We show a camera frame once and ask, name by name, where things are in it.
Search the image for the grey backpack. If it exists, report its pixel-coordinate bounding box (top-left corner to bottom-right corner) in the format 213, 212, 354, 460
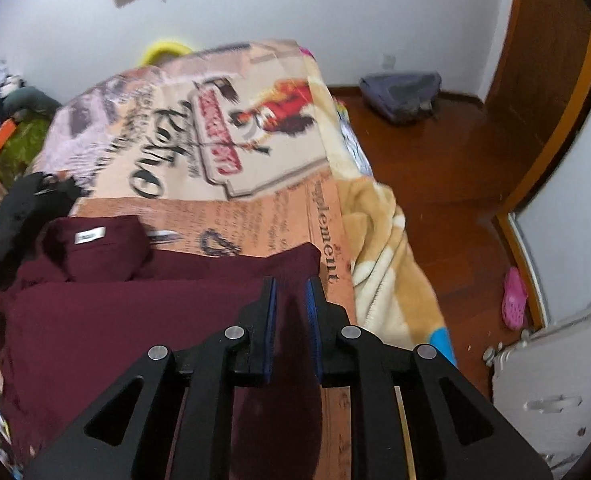
359, 72, 442, 126

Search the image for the brown wooden door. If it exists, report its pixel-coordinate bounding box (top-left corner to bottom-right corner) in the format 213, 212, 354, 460
480, 0, 591, 126

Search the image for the beige fleece blanket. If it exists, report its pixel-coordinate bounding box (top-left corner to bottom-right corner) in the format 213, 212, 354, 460
308, 50, 459, 366

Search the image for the grey cushion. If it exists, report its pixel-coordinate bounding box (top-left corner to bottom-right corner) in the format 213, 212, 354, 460
0, 86, 61, 116

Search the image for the yellow ring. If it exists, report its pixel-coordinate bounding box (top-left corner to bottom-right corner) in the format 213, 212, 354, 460
140, 39, 196, 67

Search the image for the frosted sliding wardrobe door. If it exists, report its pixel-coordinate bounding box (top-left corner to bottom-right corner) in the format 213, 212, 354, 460
493, 15, 591, 331

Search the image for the green patterned cloth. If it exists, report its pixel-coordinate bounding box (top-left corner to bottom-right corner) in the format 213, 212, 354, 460
0, 117, 56, 186

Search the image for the printed blanket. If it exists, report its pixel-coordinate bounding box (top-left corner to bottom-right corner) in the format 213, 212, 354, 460
30, 39, 416, 480

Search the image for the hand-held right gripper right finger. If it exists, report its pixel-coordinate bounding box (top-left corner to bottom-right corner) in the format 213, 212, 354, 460
305, 276, 553, 480

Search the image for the white plastic cabinet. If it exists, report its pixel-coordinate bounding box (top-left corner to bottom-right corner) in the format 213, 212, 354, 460
485, 300, 591, 480

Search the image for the pink slipper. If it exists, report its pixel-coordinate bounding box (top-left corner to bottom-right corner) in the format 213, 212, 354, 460
503, 266, 529, 331

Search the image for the black garment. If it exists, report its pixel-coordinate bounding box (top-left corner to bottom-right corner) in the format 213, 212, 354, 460
0, 172, 83, 286

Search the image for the maroon button-up shirt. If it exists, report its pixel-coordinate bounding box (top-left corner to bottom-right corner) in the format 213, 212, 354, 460
0, 215, 326, 480

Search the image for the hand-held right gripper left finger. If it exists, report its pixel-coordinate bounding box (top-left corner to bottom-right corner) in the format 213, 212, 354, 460
22, 276, 278, 480

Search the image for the orange box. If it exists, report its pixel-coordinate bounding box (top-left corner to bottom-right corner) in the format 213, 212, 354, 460
0, 120, 16, 158

